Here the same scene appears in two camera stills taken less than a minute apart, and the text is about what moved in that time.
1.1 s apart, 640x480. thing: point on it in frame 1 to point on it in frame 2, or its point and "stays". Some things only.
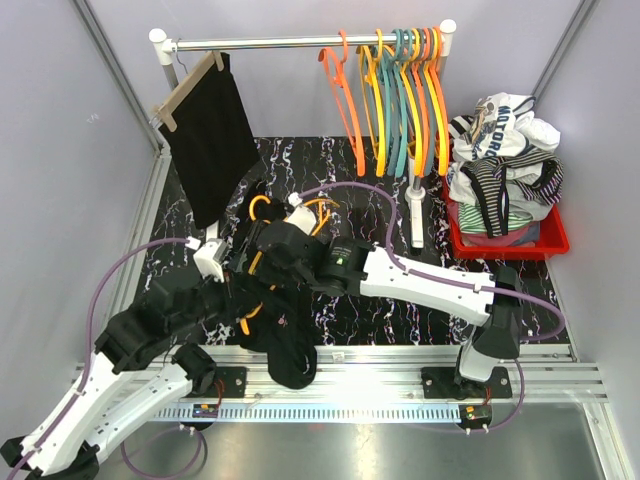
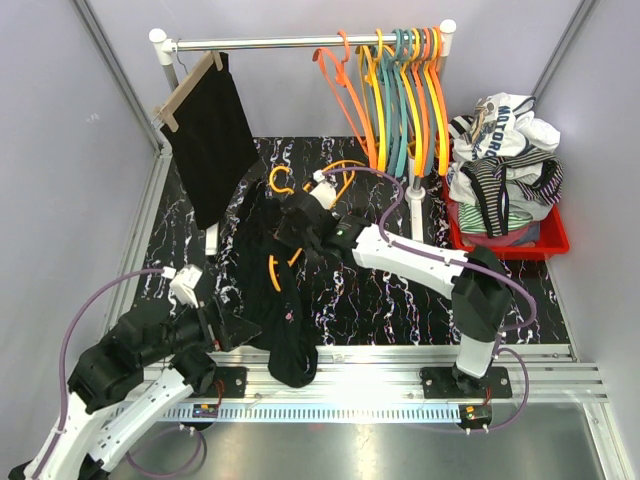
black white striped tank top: (459, 125) stays
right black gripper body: (275, 276) to (286, 233)
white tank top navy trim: (504, 125) stays
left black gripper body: (228, 304) to (213, 332)
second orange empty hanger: (435, 66) stays
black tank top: (278, 319) stays
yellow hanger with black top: (324, 205) to (352, 163)
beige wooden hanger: (164, 110) stays
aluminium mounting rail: (382, 384) stays
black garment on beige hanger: (212, 146) stays
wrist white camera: (210, 257) to (183, 283)
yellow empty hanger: (418, 157) stays
